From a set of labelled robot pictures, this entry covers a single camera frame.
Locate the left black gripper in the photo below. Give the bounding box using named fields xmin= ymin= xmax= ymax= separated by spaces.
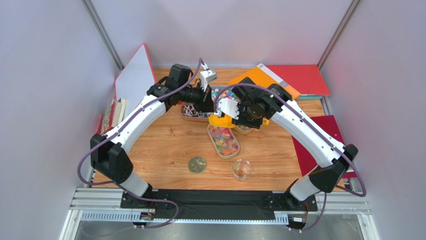
xmin=178 ymin=82 xmax=216 ymax=114

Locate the yellow plastic scoop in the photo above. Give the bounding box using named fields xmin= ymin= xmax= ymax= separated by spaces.
xmin=208 ymin=114 xmax=269 ymax=129

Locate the beige tray of star candies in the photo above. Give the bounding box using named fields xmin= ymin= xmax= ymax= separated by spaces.
xmin=207 ymin=124 xmax=240 ymax=160

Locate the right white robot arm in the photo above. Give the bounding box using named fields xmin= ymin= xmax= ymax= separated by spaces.
xmin=232 ymin=77 xmax=359 ymax=205

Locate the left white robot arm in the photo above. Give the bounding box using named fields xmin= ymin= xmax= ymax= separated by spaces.
xmin=90 ymin=61 xmax=217 ymax=197

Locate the beige tray of popsicle candies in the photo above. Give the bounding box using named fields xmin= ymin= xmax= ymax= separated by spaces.
xmin=233 ymin=125 xmax=253 ymax=135

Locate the grey tray of round candies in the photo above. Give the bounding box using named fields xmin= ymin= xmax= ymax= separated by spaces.
xmin=211 ymin=86 xmax=239 ymax=102

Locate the orange folder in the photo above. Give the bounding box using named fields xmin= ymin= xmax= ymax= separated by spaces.
xmin=227 ymin=63 xmax=301 ymax=99

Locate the clear glass jar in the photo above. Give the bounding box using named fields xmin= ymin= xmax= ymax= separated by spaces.
xmin=232 ymin=158 xmax=252 ymax=182

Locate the red folder at back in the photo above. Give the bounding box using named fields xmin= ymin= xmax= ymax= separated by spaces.
xmin=267 ymin=64 xmax=331 ymax=99

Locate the gold round lid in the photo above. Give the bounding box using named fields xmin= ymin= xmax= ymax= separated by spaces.
xmin=188 ymin=156 xmax=207 ymax=175

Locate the dark red folder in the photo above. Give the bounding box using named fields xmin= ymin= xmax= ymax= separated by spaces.
xmin=292 ymin=115 xmax=344 ymax=176

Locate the stack of books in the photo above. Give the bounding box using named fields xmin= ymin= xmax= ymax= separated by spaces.
xmin=97 ymin=98 xmax=127 ymax=135

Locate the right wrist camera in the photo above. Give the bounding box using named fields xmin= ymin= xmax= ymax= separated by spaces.
xmin=214 ymin=98 xmax=240 ymax=120

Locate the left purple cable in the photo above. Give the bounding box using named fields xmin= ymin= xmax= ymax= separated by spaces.
xmin=77 ymin=57 xmax=205 ymax=229

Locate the purple cable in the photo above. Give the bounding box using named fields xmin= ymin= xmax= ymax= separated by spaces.
xmin=212 ymin=83 xmax=368 ymax=233
xmin=77 ymin=57 xmax=205 ymax=229

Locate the white board with red frame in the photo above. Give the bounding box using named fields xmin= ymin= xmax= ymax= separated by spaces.
xmin=114 ymin=43 xmax=156 ymax=116

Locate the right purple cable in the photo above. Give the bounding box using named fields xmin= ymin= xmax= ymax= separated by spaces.
xmin=212 ymin=83 xmax=368 ymax=233

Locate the aluminium rail frame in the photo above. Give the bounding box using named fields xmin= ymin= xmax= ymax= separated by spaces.
xmin=60 ymin=188 xmax=380 ymax=240

